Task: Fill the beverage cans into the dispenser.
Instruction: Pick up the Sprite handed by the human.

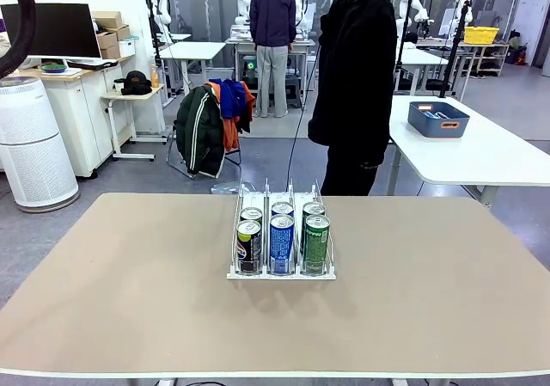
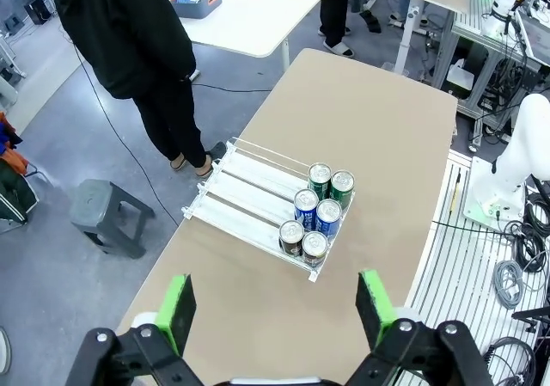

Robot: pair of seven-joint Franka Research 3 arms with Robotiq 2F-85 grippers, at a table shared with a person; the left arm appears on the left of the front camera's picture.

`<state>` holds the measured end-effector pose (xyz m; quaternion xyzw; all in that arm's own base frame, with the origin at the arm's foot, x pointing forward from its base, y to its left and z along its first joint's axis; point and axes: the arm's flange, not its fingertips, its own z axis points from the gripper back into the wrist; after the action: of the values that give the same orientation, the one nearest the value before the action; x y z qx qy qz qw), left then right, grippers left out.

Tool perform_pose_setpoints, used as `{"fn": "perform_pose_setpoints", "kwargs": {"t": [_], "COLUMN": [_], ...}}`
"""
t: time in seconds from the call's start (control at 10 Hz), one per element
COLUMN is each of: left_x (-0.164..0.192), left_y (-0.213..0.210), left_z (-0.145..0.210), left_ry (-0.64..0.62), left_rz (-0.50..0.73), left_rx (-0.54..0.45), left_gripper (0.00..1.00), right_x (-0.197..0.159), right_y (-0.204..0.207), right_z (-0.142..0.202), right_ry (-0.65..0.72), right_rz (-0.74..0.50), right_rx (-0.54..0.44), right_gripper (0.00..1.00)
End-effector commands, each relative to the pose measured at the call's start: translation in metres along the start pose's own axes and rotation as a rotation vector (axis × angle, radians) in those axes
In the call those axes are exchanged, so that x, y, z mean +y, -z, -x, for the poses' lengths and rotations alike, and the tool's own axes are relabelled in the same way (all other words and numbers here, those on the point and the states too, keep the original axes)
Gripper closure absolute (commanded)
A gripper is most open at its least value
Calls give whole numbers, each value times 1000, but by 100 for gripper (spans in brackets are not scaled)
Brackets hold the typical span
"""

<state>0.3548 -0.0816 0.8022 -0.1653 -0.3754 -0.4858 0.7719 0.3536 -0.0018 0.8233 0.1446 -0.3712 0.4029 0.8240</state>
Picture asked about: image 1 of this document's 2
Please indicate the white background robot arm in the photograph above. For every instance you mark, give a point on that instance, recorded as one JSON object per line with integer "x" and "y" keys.
{"x": 240, "y": 3}
{"x": 468, "y": 14}
{"x": 163, "y": 12}
{"x": 419, "y": 14}
{"x": 301, "y": 7}

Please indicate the green beverage can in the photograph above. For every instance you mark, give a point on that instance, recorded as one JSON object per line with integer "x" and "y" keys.
{"x": 313, "y": 208}
{"x": 315, "y": 244}

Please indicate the brown cardboard box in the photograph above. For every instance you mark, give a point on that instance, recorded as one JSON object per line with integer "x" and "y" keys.
{"x": 107, "y": 18}
{"x": 106, "y": 40}
{"x": 122, "y": 33}

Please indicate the white small box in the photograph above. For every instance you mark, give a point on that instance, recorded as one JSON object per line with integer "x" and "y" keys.
{"x": 127, "y": 48}

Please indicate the yellow plastic crate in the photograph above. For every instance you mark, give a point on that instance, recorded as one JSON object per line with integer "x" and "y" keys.
{"x": 481, "y": 35}

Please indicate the red fire extinguisher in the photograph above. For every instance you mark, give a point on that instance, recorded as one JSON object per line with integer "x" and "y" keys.
{"x": 522, "y": 57}

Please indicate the wooden shelf cart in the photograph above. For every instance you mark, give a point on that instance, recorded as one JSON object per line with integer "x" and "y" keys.
{"x": 490, "y": 55}

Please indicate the black computer monitor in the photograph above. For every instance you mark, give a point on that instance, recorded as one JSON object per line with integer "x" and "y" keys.
{"x": 56, "y": 29}

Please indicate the black keyboard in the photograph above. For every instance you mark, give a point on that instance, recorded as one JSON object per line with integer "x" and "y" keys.
{"x": 92, "y": 63}

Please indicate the black tripod pole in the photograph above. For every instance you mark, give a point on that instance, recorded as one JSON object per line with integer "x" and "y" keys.
{"x": 400, "y": 59}
{"x": 455, "y": 46}

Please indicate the white background table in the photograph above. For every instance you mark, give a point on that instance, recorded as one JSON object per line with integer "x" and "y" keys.
{"x": 423, "y": 57}
{"x": 193, "y": 50}

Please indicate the orange drink bottle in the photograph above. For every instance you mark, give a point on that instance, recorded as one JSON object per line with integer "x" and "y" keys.
{"x": 154, "y": 78}

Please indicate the black hat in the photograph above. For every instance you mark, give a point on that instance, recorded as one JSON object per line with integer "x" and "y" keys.
{"x": 136, "y": 83}

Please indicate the white paper cup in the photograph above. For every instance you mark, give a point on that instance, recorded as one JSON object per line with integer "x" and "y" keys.
{"x": 118, "y": 86}

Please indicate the green plate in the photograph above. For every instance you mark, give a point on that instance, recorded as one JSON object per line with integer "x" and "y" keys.
{"x": 54, "y": 67}

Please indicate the small rolling side table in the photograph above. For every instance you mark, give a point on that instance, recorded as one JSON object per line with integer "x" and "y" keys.
{"x": 137, "y": 95}

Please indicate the background workbench with computer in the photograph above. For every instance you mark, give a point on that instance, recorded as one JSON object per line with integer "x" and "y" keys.
{"x": 240, "y": 55}

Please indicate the white office cabinet desk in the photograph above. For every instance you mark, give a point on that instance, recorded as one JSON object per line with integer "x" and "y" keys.
{"x": 86, "y": 115}

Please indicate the person in purple hoodie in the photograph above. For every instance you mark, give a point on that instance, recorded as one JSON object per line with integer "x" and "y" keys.
{"x": 273, "y": 16}

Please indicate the blue garment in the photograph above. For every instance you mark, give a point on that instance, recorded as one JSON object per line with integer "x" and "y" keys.
{"x": 232, "y": 98}

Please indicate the dark green striped jacket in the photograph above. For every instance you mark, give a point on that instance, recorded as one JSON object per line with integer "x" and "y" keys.
{"x": 197, "y": 136}

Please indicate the white side table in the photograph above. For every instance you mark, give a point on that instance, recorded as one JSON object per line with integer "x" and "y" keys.
{"x": 472, "y": 154}

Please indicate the orange jacket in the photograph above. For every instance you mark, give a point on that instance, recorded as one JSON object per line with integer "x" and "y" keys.
{"x": 230, "y": 136}

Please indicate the person in black jacket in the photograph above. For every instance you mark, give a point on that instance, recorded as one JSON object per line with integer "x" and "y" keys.
{"x": 356, "y": 81}

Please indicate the white air purifier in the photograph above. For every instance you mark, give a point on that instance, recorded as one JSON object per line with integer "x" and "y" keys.
{"x": 34, "y": 154}

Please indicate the black can silver top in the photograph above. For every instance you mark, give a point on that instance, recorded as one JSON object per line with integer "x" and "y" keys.
{"x": 251, "y": 213}

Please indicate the blue pocari can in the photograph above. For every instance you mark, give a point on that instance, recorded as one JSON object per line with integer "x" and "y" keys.
{"x": 281, "y": 248}
{"x": 282, "y": 208}

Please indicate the black pepsi can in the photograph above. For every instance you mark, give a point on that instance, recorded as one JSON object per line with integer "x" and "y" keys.
{"x": 249, "y": 248}

